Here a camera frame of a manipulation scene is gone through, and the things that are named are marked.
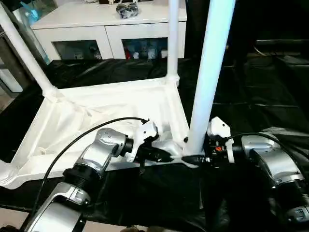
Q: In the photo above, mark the blue white plastic package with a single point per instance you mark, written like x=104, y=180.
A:
x=36, y=29

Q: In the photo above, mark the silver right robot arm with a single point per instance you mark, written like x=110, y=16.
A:
x=272, y=159

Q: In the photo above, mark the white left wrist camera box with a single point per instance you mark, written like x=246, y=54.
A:
x=144, y=131

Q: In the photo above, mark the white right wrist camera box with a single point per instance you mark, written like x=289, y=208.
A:
x=218, y=128

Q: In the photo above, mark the white sideboard cabinet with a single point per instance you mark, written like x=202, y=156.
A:
x=84, y=29

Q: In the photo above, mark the black parts in clear bag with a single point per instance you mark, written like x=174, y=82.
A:
x=127, y=10

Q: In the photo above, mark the black plastic mat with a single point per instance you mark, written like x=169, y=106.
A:
x=253, y=96

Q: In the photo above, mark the grey curtain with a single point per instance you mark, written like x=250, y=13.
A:
x=12, y=62

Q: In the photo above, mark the red bottle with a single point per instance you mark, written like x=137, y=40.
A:
x=128, y=54

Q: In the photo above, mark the black draped furniture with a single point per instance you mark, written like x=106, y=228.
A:
x=270, y=19

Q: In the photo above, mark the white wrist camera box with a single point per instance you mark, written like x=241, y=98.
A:
x=218, y=128
x=144, y=131

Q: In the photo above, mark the white plastic table top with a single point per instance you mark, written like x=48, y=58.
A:
x=96, y=106

